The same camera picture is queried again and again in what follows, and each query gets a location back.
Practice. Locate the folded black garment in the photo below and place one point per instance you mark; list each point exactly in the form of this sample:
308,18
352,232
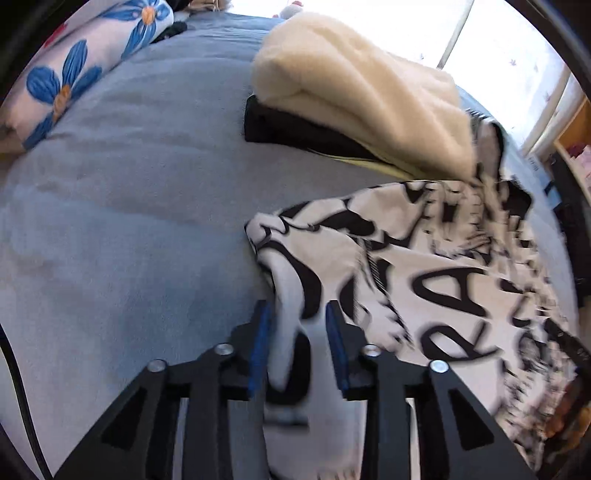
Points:
295,127

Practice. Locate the black and white printed jacket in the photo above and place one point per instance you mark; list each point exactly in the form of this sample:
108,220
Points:
415,286

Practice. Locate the folded cream fleece garment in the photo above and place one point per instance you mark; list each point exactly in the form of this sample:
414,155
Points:
360,87

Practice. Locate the white sheer curtain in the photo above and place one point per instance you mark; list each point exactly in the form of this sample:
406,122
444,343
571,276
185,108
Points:
485,41

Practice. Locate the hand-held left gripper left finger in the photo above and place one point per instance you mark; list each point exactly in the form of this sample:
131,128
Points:
261,350

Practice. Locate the wooden bookshelf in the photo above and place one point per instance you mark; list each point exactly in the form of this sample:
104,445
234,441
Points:
575,147

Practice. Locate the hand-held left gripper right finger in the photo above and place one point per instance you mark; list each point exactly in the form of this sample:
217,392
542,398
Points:
335,350

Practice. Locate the folded blue floral quilt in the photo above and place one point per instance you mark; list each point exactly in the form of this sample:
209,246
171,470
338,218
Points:
74,69

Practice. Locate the bed with blue sheet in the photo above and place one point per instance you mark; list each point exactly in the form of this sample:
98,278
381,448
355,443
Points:
129,221

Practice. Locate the pink plush toy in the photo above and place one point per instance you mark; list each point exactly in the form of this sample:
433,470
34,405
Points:
290,7

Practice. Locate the white labelled box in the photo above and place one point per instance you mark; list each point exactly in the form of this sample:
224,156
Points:
533,165

